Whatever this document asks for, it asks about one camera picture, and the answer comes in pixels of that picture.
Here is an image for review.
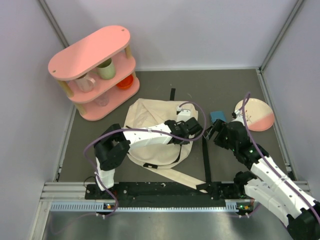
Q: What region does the cream canvas backpack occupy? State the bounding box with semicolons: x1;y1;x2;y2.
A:
124;98;205;189

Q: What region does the pink three-tier shelf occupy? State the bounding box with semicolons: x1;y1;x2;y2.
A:
48;25;140;121

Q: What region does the orange bowl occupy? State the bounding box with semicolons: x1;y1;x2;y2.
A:
116;75;134;90

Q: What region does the clear glass cup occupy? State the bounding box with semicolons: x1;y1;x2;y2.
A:
94;92;109;107

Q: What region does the green mug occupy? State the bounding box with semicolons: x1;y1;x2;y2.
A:
96;58;116;80

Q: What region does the blue wallet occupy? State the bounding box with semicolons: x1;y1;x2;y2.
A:
210;110;227;124

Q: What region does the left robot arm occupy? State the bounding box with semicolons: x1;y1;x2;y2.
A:
93;117;203;199

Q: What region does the pink mug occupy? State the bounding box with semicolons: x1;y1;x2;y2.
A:
74;73;96;93

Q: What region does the pink cream plate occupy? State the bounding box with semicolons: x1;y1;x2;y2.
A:
244;98;275;132

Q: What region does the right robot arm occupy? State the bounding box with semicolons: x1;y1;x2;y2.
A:
204;119;320;240

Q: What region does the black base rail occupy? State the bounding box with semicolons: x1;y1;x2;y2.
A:
84;181;241;208

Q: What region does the grey cable duct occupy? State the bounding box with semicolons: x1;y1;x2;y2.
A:
49;199;252;213

